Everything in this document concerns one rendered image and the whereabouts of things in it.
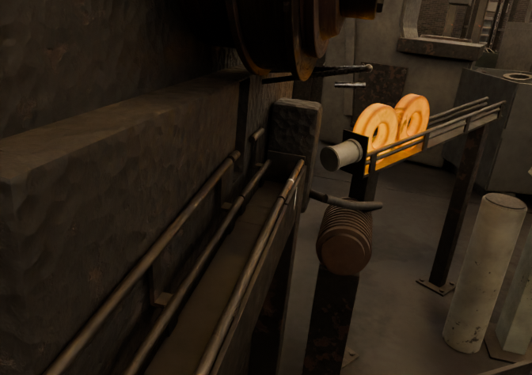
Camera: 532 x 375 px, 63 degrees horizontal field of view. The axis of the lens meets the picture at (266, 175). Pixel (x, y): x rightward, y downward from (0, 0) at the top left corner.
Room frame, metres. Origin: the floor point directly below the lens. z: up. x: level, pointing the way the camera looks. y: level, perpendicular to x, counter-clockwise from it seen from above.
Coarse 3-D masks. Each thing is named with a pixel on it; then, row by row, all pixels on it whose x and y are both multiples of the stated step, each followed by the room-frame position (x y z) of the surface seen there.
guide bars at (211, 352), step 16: (288, 192) 0.63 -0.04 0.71; (272, 208) 0.57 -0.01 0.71; (272, 224) 0.53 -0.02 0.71; (256, 256) 0.45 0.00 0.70; (240, 288) 0.39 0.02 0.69; (240, 304) 0.37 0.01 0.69; (224, 320) 0.34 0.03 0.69; (224, 336) 0.33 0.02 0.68; (208, 352) 0.30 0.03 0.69; (208, 368) 0.29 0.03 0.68
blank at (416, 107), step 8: (408, 96) 1.17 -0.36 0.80; (416, 96) 1.17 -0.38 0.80; (400, 104) 1.15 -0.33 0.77; (408, 104) 1.14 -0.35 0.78; (416, 104) 1.17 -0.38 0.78; (424, 104) 1.20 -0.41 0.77; (400, 112) 1.13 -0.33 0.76; (408, 112) 1.15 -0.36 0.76; (416, 112) 1.19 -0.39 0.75; (424, 112) 1.20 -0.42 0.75; (400, 120) 1.12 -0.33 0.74; (408, 120) 1.15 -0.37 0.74; (416, 120) 1.21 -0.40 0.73; (424, 120) 1.21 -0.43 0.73; (400, 128) 1.13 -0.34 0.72; (408, 128) 1.21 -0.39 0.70; (416, 128) 1.20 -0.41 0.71; (424, 128) 1.22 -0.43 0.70; (400, 136) 1.13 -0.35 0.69; (408, 136) 1.16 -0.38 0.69
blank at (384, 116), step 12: (372, 108) 1.05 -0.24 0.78; (384, 108) 1.06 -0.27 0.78; (360, 120) 1.04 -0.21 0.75; (372, 120) 1.03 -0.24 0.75; (384, 120) 1.07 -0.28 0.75; (396, 120) 1.11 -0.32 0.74; (360, 132) 1.02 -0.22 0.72; (372, 132) 1.04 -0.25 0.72; (384, 132) 1.10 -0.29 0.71; (396, 132) 1.12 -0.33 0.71; (372, 144) 1.09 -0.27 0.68; (384, 144) 1.09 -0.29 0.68
